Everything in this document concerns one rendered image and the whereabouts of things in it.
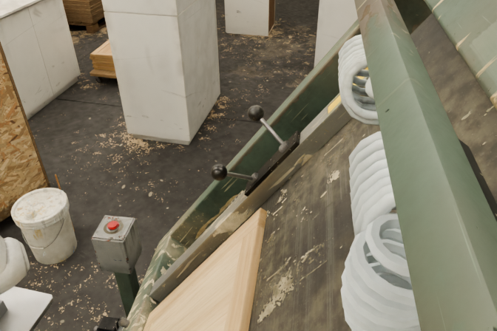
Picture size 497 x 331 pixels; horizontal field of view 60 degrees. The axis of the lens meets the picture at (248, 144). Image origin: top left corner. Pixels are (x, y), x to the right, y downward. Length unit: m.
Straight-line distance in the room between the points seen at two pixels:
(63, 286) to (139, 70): 1.61
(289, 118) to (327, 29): 3.32
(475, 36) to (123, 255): 1.34
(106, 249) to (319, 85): 0.93
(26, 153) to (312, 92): 2.28
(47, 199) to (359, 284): 2.64
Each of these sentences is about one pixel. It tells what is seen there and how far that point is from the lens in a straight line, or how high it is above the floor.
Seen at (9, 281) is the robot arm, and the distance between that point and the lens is 1.55.
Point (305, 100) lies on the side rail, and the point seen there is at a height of 1.48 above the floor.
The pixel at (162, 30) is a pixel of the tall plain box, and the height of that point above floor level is 0.98.
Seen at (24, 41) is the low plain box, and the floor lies 0.67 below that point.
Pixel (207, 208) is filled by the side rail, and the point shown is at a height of 1.06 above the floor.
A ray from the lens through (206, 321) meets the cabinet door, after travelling 0.95.
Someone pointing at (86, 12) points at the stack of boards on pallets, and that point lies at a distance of 6.28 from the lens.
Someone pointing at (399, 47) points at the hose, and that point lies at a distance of 0.22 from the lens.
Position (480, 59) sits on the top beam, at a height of 1.85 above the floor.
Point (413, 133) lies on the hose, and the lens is 0.16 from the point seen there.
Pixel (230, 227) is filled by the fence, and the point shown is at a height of 1.23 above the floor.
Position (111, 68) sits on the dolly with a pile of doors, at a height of 0.16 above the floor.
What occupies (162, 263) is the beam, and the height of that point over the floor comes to 0.90.
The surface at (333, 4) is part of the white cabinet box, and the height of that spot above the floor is 0.80.
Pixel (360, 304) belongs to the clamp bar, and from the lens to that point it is 0.19.
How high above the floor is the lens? 2.02
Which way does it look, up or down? 34 degrees down
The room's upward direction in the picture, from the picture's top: 1 degrees counter-clockwise
